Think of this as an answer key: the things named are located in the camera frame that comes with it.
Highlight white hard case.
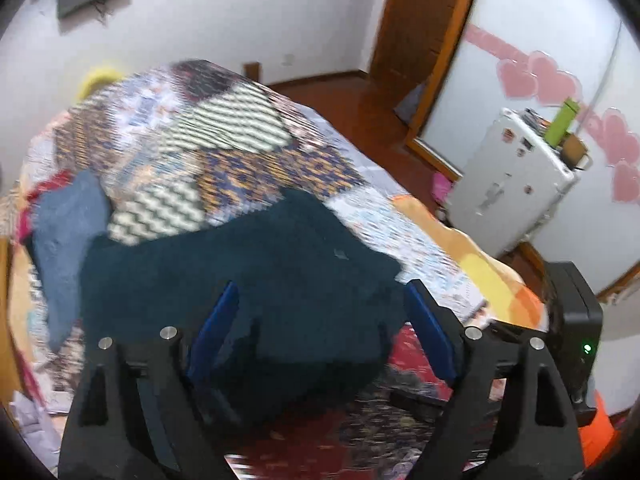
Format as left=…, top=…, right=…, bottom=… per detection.
left=445, top=107, right=583, bottom=259

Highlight blue jeans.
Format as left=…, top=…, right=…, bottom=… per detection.
left=30, top=170, right=113, bottom=353

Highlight dark teal pants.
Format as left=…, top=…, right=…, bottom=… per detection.
left=80, top=190, right=403, bottom=426

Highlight grey blue bag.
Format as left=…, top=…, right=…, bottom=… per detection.
left=394, top=82, right=427, bottom=122

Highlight pale lilac cloth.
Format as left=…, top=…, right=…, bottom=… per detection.
left=9, top=389, right=62, bottom=472

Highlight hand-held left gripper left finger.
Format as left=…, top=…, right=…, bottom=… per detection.
left=57, top=280, right=240, bottom=480

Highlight red pink cloth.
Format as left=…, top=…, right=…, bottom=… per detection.
left=17, top=170, right=77, bottom=243

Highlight patchwork quilt bed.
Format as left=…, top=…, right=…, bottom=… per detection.
left=0, top=60, right=551, bottom=480

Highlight yellow curved cushion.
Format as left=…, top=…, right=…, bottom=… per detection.
left=77, top=64, right=124, bottom=102

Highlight brown box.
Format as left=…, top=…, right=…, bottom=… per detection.
left=560, top=132, right=594, bottom=172

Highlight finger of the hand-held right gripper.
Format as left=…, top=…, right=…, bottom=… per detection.
left=389, top=390, right=452, bottom=422

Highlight green bottle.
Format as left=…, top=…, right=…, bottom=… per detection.
left=546, top=100, right=581, bottom=147

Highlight row of pink heart stickers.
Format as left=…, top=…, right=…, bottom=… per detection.
left=462, top=25, right=640, bottom=203

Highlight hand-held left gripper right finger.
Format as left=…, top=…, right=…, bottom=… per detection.
left=404, top=279, right=587, bottom=480

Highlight wooden wardrobe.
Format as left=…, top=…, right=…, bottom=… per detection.
left=370, top=0, right=640, bottom=306

